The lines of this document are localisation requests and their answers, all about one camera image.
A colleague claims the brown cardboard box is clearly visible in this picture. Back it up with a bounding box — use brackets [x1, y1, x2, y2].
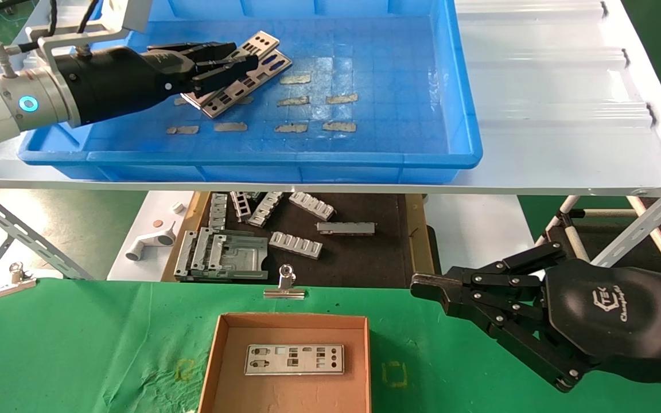
[197, 313, 372, 413]

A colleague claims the silver binder clip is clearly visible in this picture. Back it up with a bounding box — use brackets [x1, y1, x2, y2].
[263, 264, 306, 300]
[0, 262, 37, 300]

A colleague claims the white pipe fitting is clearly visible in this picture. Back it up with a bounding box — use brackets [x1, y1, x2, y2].
[126, 223, 177, 262]

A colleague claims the grey perforated shelf brace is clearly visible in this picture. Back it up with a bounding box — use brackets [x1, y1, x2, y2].
[0, 185, 95, 282]

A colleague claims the green table cloth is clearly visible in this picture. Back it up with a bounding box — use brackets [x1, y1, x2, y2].
[0, 278, 661, 413]

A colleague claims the white perforated shelf brace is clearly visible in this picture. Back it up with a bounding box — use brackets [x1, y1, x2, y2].
[592, 175, 661, 270]

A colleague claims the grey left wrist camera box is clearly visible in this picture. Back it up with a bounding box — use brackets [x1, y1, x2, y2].
[37, 0, 153, 61]

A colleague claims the black tube connector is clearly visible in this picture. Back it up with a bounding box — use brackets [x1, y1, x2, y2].
[554, 209, 586, 230]

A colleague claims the white frame tube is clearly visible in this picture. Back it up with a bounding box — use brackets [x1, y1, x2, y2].
[563, 227, 592, 262]
[546, 195, 581, 230]

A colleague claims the grey flat metal bar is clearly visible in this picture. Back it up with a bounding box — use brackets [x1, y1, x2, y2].
[316, 221, 377, 236]

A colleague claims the wooden framed black mat tray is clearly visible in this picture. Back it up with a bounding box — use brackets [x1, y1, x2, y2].
[161, 192, 443, 290]

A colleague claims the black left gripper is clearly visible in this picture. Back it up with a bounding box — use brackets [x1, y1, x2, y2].
[55, 41, 259, 124]

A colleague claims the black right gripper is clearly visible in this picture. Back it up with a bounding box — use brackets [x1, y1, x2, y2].
[411, 242, 661, 393]

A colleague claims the silver metal IO shield plate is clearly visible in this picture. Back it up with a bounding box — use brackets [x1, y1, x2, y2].
[207, 32, 281, 92]
[244, 344, 345, 376]
[181, 50, 293, 119]

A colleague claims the grey slotted metal bracket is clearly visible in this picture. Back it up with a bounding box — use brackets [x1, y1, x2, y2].
[289, 192, 337, 221]
[230, 192, 252, 223]
[209, 193, 229, 230]
[248, 192, 285, 228]
[269, 231, 324, 259]

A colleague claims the blue plastic tray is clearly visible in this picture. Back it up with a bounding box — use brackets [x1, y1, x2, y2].
[18, 0, 483, 184]

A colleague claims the large grey metal frame assembly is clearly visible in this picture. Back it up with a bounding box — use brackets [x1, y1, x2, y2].
[174, 228, 270, 282]

